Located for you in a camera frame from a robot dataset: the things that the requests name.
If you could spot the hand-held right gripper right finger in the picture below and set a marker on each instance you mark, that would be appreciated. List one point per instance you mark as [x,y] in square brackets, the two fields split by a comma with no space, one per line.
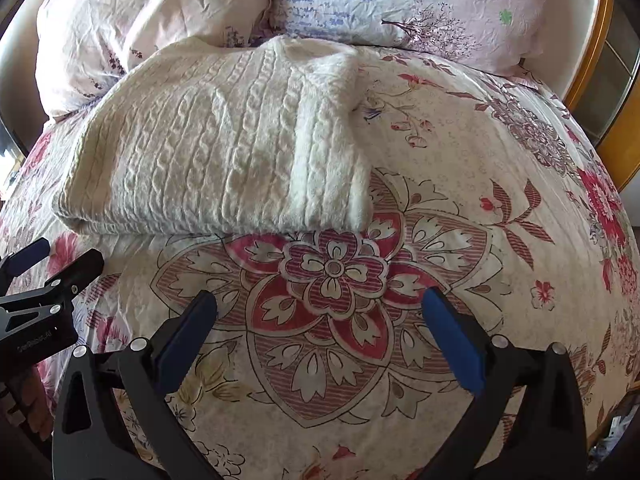
[456,341]

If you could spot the person's left hand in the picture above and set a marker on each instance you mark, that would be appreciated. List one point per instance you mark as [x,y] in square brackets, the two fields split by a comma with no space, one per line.
[30,407]

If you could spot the floral quilt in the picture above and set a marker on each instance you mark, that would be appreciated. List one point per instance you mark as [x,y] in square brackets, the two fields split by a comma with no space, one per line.
[450,185]

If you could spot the wooden cabinet with glass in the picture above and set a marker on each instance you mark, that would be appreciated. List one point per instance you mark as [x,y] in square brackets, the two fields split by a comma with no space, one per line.
[620,110]

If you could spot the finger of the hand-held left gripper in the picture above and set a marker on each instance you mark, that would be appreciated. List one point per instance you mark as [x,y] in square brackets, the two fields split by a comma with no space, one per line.
[75,272]
[25,259]

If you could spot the wooden bed headboard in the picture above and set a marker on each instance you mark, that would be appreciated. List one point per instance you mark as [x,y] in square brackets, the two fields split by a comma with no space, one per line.
[595,45]

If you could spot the pink crinkled pillow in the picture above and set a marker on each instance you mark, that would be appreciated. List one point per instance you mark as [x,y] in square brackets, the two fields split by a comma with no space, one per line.
[150,10]

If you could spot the pink pillow with purple print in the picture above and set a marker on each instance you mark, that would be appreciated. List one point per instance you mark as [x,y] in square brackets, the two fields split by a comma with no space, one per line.
[425,0]

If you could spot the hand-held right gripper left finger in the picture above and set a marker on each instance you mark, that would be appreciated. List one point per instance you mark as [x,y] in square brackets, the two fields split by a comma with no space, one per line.
[185,331]

